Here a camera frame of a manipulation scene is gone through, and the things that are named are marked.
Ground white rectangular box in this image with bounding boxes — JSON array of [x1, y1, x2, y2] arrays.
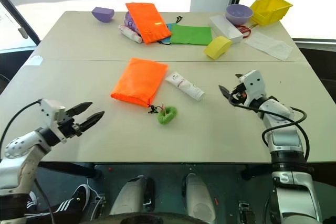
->
[[208, 15, 244, 44]]

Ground purple plastic bin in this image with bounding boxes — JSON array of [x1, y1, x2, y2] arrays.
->
[[91, 6, 115, 24]]

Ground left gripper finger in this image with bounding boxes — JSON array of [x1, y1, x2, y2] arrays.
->
[[67, 101, 93, 118], [78, 110, 106, 134]]

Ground black table frame bar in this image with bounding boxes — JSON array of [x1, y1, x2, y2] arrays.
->
[[37, 161, 103, 180]]

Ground purple plastic bowl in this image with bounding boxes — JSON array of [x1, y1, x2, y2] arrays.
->
[[225, 4, 254, 26]]

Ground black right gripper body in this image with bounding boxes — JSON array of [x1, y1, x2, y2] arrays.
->
[[228, 83, 249, 104]]

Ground white robot leg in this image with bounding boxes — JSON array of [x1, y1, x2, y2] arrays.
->
[[182, 173, 218, 221], [109, 175, 156, 216]]

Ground white right robot leg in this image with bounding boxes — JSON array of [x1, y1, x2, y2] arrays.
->
[[182, 173, 218, 221]]

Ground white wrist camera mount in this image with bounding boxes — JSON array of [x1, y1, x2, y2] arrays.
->
[[39, 99, 67, 144], [239, 69, 267, 104]]

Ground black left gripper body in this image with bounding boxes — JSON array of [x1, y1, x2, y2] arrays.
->
[[57, 115, 83, 140]]

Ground yellow sponge block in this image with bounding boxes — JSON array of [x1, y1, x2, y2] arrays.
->
[[203, 35, 233, 60]]

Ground red handled scissors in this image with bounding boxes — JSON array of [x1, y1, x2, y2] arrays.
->
[[234, 23, 257, 39]]

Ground green cloth bag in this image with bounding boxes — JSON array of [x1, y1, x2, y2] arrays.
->
[[170, 16, 213, 46]]

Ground clear tape patch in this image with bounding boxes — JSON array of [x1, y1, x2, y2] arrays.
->
[[26, 55, 44, 66]]

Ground black sneaker white stripes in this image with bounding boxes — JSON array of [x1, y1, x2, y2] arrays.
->
[[51, 184, 92, 220], [24, 190, 38, 211]]

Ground white lotion tube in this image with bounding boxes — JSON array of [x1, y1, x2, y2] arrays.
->
[[164, 71, 206, 101]]

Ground yellow plastic storage bin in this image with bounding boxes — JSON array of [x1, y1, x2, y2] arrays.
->
[[249, 0, 293, 27]]

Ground white pink printed tube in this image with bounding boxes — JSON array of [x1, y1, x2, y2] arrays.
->
[[118, 24, 143, 44]]

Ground purple patterned pouch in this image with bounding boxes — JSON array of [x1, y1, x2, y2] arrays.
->
[[123, 11, 142, 34]]

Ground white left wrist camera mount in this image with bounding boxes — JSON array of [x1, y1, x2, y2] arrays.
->
[[39, 99, 67, 144]]

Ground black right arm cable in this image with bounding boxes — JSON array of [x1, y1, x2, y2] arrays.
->
[[227, 97, 311, 162]]

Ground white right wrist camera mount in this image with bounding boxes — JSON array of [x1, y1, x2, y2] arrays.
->
[[239, 69, 267, 104]]

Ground green fuzzy hair scrunchie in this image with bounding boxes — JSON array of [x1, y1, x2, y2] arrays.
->
[[156, 105, 179, 125]]

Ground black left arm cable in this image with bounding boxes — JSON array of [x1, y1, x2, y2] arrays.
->
[[0, 99, 43, 151]]

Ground white folded cloth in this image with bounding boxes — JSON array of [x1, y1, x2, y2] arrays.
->
[[244, 31, 295, 61]]

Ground orange pouch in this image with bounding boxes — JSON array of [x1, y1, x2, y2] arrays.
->
[[124, 2, 173, 45], [110, 57, 169, 115]]

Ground dark slanted window frame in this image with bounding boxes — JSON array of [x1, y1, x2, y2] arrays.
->
[[0, 0, 42, 46]]

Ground white left robot leg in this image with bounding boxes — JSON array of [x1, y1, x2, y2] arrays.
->
[[109, 175, 156, 216]]

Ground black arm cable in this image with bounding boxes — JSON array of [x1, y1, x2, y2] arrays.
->
[[227, 97, 311, 162], [0, 99, 43, 151]]

